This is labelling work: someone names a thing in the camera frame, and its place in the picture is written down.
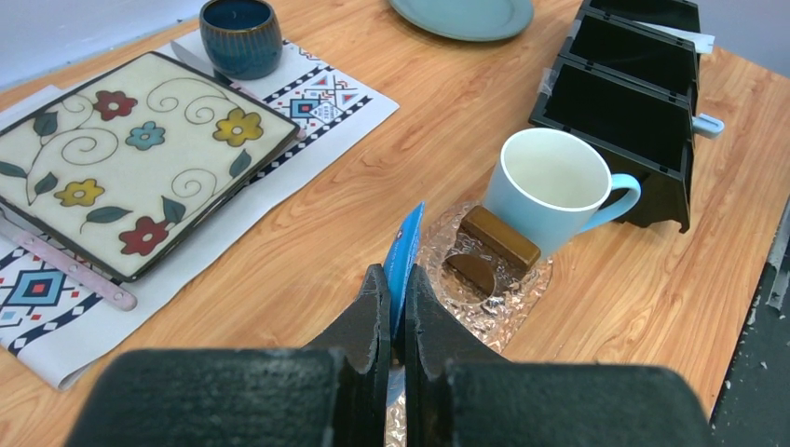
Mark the blue toothpaste tube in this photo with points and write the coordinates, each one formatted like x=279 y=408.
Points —
x=399 y=262

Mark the light blue toothbrush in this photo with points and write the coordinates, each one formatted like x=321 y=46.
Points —
x=707 y=126

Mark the round grey-blue plate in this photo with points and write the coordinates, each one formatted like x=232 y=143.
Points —
x=468 y=20

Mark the oval textured glass tray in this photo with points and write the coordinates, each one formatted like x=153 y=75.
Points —
x=492 y=320

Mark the fork with pink handle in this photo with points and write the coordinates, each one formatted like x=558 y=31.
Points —
x=69 y=266

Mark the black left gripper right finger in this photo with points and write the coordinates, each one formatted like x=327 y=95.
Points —
x=460 y=392

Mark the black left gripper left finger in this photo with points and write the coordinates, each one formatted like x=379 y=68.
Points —
x=330 y=392

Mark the dark blue ceramic cup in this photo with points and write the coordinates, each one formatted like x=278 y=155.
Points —
x=242 y=38

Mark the white mug with blue handle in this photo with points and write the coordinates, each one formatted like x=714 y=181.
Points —
x=549 y=186

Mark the black compartment organizer box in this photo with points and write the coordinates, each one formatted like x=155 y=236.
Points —
x=631 y=93

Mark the square floral ceramic plate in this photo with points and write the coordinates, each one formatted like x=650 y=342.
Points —
x=123 y=168

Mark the glass holder with wooden ends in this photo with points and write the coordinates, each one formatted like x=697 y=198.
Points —
x=500 y=255

